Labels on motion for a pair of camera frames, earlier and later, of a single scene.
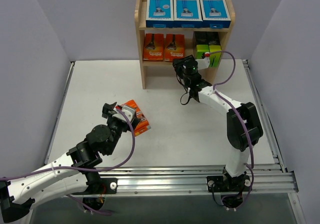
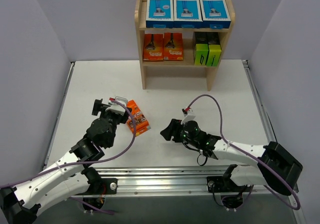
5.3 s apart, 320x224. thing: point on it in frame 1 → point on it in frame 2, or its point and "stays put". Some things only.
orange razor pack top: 153,47 stays put
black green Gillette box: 213,41 stays put
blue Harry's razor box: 214,11 stays put
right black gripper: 178,65 → 176,129
